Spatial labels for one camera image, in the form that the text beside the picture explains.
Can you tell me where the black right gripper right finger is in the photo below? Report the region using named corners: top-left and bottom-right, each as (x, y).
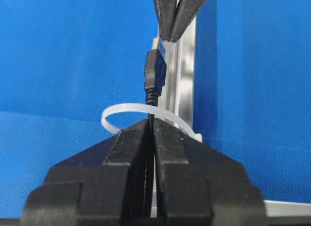
top-left (153, 119), bottom-right (267, 226)

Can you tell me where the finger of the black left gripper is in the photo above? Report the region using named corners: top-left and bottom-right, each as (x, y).
top-left (153, 0), bottom-right (180, 41)
top-left (171, 0), bottom-right (206, 41)

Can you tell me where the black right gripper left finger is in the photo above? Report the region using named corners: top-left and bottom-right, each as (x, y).
top-left (21, 120), bottom-right (150, 226)

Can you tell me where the black USB cable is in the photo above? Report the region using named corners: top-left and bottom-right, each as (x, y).
top-left (143, 37), bottom-right (168, 226)

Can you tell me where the aluminium extrusion frame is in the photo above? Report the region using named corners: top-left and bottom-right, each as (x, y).
top-left (160, 16), bottom-right (311, 217)

